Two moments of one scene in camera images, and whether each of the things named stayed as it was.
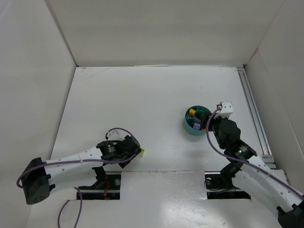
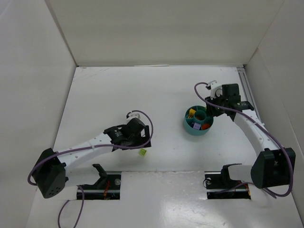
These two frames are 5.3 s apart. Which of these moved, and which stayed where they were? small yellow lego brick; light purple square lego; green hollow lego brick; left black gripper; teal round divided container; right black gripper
Moved: right black gripper; left black gripper
Stayed: green hollow lego brick; teal round divided container; light purple square lego; small yellow lego brick
